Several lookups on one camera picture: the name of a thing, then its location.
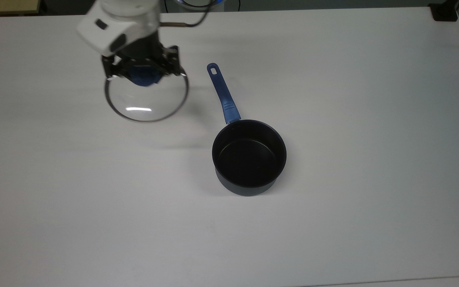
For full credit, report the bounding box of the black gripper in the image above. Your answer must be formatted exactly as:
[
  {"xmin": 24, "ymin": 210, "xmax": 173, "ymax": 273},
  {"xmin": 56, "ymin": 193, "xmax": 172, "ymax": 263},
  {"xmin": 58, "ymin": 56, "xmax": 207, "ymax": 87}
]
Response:
[{"xmin": 101, "ymin": 33, "xmax": 182, "ymax": 81}]

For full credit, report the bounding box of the dark blue saucepan blue handle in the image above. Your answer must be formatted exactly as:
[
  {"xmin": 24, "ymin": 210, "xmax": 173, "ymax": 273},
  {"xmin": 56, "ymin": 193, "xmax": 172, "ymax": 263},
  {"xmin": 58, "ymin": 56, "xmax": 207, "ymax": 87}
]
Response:
[{"xmin": 207, "ymin": 63, "xmax": 287, "ymax": 197}]

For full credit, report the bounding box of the wooden board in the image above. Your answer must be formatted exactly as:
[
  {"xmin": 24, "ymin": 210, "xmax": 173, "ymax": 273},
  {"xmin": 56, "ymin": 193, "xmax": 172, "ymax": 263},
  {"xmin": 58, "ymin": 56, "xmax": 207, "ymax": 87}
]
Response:
[{"xmin": 0, "ymin": 0, "xmax": 41, "ymax": 16}]

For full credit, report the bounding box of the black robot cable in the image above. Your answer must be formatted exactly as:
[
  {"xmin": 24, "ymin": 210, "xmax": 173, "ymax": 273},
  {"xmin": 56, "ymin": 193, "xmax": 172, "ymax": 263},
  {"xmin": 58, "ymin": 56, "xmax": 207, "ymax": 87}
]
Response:
[{"xmin": 159, "ymin": 0, "xmax": 241, "ymax": 28}]

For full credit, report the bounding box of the glass saucepan lid blue knob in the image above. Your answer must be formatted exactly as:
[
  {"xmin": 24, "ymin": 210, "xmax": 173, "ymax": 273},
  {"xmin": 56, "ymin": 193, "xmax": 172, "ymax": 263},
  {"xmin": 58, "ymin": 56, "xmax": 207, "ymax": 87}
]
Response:
[{"xmin": 104, "ymin": 66, "xmax": 189, "ymax": 122}]

